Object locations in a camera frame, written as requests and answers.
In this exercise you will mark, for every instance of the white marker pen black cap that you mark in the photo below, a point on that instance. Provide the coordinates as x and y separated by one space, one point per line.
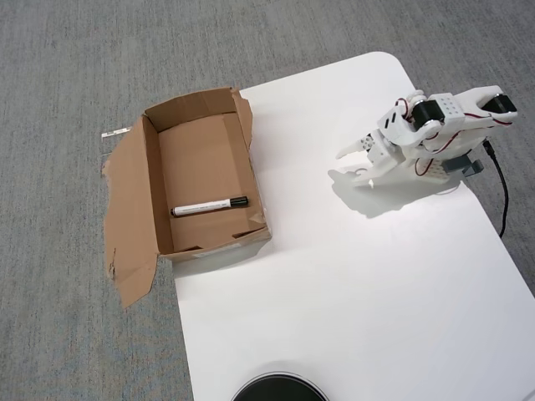
200 207

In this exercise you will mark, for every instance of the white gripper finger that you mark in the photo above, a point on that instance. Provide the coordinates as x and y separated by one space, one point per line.
359 179
357 146

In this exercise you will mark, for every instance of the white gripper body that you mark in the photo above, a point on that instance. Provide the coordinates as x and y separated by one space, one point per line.
381 157

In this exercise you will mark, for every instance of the black round disc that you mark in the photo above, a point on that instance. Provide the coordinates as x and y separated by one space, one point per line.
278 388

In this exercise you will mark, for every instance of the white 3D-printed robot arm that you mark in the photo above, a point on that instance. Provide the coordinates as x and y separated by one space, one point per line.
449 109

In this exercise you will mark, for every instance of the white paper strip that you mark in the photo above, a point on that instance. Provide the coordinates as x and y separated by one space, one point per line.
115 133

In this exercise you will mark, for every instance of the grey table clamp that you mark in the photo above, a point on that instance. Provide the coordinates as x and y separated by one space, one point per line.
462 165

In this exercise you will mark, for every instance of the open brown cardboard box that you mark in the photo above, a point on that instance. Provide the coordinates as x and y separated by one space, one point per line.
200 167

